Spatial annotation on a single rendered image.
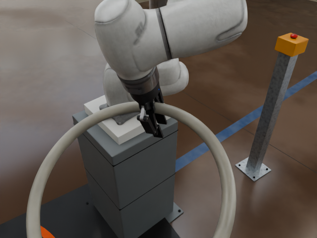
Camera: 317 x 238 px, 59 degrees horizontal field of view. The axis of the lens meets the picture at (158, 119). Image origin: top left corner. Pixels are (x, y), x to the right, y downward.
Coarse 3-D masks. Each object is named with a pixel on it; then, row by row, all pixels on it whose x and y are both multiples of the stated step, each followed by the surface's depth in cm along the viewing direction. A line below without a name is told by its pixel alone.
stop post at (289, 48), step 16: (288, 48) 154; (304, 48) 157; (288, 64) 160; (272, 80) 173; (288, 80) 170; (272, 96) 177; (272, 112) 182; (272, 128) 194; (256, 144) 204; (256, 160) 210; (256, 176) 215
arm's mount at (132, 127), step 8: (104, 96) 149; (88, 104) 144; (96, 104) 144; (88, 112) 144; (104, 120) 134; (112, 120) 134; (128, 120) 134; (136, 120) 134; (104, 128) 134; (112, 128) 130; (120, 128) 130; (128, 128) 130; (136, 128) 131; (112, 136) 130; (120, 136) 126; (128, 136) 130
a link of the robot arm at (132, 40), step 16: (112, 0) 49; (128, 0) 48; (96, 16) 49; (112, 16) 47; (128, 16) 47; (144, 16) 51; (160, 16) 51; (96, 32) 50; (112, 32) 48; (128, 32) 48; (144, 32) 50; (160, 32) 51; (112, 48) 51; (128, 48) 51; (144, 48) 51; (160, 48) 52; (112, 64) 55; (128, 64) 54; (144, 64) 54; (128, 80) 59
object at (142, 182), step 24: (168, 120) 142; (96, 144) 133; (120, 144) 128; (144, 144) 133; (168, 144) 147; (96, 168) 150; (120, 168) 130; (144, 168) 143; (168, 168) 159; (96, 192) 172; (120, 192) 139; (144, 192) 154; (168, 192) 173; (120, 216) 151; (144, 216) 168; (168, 216) 188
